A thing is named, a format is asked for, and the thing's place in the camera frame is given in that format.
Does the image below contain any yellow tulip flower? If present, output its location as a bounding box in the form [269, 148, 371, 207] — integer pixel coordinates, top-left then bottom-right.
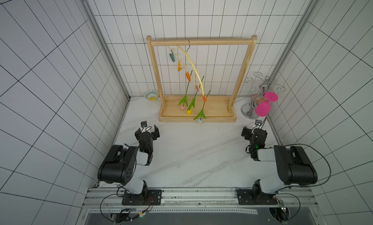
[187, 92, 197, 116]

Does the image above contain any white tulip flower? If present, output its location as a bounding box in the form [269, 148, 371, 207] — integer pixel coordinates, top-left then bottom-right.
[194, 91, 211, 124]

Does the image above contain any yellow clothes hanger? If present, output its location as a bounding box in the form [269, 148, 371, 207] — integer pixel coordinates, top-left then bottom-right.
[168, 45, 207, 96]

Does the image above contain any pink tulip flower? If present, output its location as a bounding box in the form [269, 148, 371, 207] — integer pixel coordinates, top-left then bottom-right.
[179, 78, 190, 110]

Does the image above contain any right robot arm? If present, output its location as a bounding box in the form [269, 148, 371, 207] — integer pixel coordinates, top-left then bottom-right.
[236, 127, 318, 205]

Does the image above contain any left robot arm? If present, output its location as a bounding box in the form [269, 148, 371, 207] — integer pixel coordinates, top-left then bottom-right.
[97, 122, 162, 206]

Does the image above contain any chrome glass holder stand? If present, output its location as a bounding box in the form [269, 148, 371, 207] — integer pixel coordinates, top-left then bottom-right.
[241, 72, 286, 120]

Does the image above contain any pink plastic wine glass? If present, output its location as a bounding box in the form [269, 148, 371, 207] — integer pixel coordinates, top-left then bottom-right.
[255, 92, 278, 117]

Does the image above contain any patterned glass on stand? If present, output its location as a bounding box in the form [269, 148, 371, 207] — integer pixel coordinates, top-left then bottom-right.
[251, 94, 267, 107]

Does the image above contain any small patterned bowl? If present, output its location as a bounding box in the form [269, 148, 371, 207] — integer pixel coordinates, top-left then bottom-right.
[144, 90, 159, 101]

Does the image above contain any teal clothespin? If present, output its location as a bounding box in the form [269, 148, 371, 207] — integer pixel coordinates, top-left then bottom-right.
[169, 49, 175, 62]

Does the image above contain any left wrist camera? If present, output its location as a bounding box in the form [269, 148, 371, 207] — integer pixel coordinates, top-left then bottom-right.
[140, 121, 148, 129]

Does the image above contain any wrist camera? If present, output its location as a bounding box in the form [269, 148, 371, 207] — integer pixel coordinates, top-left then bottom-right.
[255, 120, 263, 127]
[140, 121, 148, 129]

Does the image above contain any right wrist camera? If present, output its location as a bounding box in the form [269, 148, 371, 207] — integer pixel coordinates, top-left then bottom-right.
[255, 120, 263, 127]

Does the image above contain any wooden hanging rack frame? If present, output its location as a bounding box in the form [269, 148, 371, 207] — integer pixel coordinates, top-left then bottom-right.
[147, 35, 257, 123]

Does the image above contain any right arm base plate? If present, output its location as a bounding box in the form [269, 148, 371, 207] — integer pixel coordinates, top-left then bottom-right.
[235, 189, 278, 206]

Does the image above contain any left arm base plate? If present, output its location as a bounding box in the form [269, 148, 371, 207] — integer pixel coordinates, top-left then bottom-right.
[121, 190, 162, 206]

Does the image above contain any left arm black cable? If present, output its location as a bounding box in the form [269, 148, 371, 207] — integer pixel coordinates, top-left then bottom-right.
[99, 189, 124, 223]

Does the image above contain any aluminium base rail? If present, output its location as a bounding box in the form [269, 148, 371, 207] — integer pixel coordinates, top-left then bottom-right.
[83, 188, 317, 214]

